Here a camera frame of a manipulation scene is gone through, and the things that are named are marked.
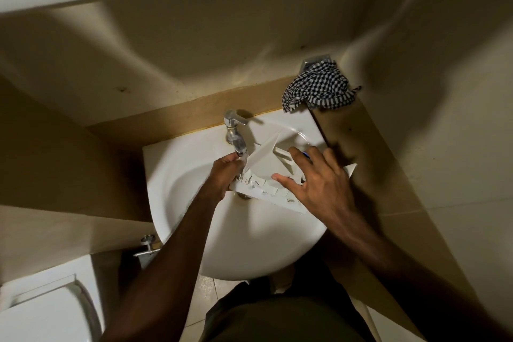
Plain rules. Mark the person's left hand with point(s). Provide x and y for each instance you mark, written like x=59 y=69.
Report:
x=222 y=177

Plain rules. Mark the white toilet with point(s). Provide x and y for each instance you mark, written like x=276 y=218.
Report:
x=40 y=313

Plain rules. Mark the chrome toilet paper holder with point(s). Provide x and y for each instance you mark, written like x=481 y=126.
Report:
x=147 y=247

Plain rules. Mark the white ceramic sink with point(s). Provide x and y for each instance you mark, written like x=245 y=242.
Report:
x=180 y=193

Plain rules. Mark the chrome soap dish holder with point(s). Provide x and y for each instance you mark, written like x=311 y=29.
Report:
x=314 y=60

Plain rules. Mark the person's left forearm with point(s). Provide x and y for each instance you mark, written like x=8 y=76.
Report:
x=156 y=285

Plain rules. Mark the person's right hand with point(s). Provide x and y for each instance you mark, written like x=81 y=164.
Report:
x=324 y=193

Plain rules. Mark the black white checkered cloth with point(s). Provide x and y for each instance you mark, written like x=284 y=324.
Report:
x=316 y=87

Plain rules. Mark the chrome sink faucet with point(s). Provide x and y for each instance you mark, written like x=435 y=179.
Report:
x=234 y=133

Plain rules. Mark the person's dark shorts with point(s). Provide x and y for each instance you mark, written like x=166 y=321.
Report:
x=280 y=321

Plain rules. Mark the person's right forearm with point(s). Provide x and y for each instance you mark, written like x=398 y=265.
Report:
x=409 y=281

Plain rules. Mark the white detergent drawer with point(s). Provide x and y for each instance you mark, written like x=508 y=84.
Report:
x=264 y=161

